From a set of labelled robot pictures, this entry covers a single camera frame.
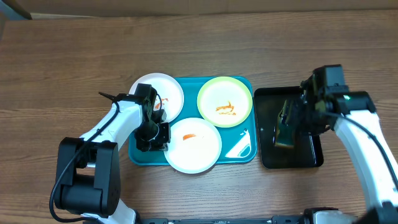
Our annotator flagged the green yellow scrub sponge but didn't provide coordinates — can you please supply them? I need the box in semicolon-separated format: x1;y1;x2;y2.
274;100;295;149

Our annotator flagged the teal plastic serving tray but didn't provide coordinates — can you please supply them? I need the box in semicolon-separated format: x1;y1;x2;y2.
128;77;257;166

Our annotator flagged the white plate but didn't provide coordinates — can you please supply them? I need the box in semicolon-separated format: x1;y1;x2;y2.
164;118;222;174
129;73;184;123

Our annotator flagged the green rimmed plate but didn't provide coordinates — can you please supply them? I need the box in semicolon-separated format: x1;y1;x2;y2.
197;77;252;128

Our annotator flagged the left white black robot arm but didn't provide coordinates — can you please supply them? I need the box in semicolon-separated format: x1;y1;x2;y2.
49;83;171;223

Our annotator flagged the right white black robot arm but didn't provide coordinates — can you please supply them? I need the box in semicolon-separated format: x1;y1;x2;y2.
275;65;397;223

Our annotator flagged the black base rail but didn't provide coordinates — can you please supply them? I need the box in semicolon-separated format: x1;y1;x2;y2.
136;215;311;224

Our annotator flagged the black water tray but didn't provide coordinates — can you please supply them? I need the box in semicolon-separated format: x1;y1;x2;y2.
254;86;324;169

